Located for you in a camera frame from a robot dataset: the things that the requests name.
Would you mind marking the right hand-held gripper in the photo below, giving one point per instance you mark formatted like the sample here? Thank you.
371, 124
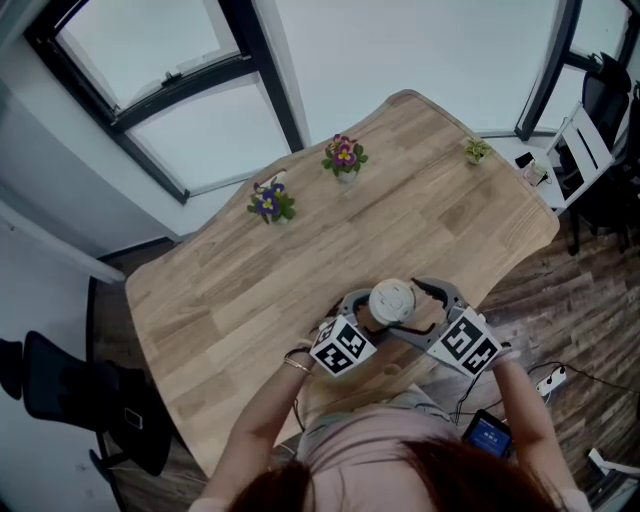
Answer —
462, 340

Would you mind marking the white power strip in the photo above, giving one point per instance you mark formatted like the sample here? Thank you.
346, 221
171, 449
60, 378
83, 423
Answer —
551, 381

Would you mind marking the person's right forearm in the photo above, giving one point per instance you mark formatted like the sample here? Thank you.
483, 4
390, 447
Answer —
530, 425

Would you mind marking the white angled bracket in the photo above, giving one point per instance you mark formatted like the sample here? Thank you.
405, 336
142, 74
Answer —
607, 461

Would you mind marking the white plastic cup lid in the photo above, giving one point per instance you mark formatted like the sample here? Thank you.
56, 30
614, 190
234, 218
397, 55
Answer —
392, 300

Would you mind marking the black device with blue screen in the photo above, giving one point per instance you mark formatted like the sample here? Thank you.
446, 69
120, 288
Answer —
489, 434

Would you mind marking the person's right hand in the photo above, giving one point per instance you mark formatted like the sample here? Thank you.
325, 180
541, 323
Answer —
506, 352

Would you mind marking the lidded jar with dark contents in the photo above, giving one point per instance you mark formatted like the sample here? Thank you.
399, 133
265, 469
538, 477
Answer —
369, 317

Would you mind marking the person's left hand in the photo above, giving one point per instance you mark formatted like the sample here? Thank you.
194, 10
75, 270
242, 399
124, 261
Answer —
305, 346

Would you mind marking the person's left forearm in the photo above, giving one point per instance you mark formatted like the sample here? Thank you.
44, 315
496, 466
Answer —
255, 430

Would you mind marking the white-edged smartphone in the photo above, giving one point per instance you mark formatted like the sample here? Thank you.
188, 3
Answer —
133, 418

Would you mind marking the person's tan shoe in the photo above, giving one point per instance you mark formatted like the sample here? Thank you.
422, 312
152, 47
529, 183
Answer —
392, 370

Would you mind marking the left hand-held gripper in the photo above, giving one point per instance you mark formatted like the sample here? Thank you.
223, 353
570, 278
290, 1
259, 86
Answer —
342, 345

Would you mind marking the white wooden chair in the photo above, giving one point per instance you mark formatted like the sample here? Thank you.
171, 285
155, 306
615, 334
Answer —
582, 140

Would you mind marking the purple flower potted plant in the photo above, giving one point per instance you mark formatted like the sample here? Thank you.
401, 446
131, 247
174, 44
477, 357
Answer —
270, 202

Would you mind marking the pink flower potted plant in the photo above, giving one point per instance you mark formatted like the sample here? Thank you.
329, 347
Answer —
345, 155

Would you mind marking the small green potted plant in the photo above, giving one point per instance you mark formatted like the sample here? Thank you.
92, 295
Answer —
477, 149

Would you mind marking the person's pink shirt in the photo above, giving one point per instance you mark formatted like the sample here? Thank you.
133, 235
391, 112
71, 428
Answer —
360, 440

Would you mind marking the black framed casement window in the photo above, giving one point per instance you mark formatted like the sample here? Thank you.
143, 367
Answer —
150, 55

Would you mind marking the black mesh office chair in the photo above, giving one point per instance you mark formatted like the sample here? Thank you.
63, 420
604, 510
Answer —
602, 100
634, 150
75, 390

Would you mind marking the black smartphone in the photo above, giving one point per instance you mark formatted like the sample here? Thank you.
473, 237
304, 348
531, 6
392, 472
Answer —
525, 160

